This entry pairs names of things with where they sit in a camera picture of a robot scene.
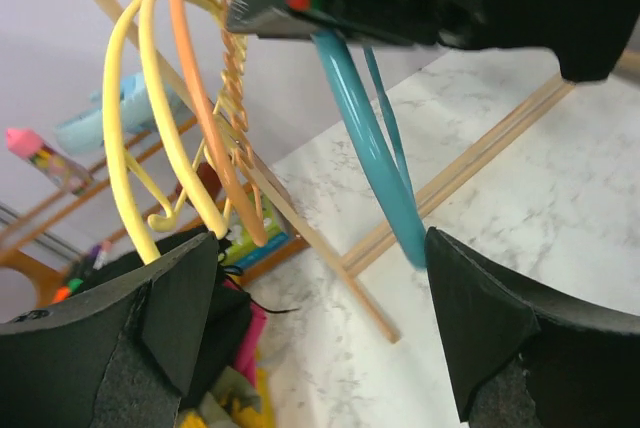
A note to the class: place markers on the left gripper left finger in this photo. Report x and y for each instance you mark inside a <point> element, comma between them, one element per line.
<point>119,353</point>

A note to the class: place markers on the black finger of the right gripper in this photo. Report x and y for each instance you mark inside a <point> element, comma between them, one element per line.
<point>287,19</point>

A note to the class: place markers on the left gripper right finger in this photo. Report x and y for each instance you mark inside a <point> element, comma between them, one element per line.
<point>522,354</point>

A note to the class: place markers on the blue hanger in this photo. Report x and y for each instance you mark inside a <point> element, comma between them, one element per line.
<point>381,155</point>

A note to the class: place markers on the black trousers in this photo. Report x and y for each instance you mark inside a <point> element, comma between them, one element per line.
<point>228,315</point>

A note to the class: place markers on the camouflage yellow trousers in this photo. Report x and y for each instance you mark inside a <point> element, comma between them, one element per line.
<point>232,401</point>

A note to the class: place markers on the pink trousers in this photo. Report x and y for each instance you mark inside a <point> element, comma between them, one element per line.
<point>245,359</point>

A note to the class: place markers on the yellow hanger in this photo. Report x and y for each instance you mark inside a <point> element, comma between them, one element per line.
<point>120,162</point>
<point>215,218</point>

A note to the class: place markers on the orange hanger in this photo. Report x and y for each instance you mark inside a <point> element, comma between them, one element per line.
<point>223,120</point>

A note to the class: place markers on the orange highlighter marker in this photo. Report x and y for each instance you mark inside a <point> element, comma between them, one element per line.
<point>61,294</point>

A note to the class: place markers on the green highlighter marker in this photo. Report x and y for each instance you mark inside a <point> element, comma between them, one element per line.
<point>74,284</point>

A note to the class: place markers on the white pink pen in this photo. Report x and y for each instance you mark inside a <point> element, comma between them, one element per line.
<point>101,254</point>

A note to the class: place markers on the yellow plastic tray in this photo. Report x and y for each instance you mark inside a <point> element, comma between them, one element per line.
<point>267,415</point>

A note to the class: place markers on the wooden shelf rack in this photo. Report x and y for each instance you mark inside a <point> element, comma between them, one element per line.
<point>34,228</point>

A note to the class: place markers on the brown cube box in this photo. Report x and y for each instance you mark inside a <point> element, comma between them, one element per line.
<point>211,182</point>

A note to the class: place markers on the wooden clothes rack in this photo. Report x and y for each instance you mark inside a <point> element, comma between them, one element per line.
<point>280,187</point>

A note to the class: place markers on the pink water bottle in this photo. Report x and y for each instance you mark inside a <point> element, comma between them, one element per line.
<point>63,172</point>

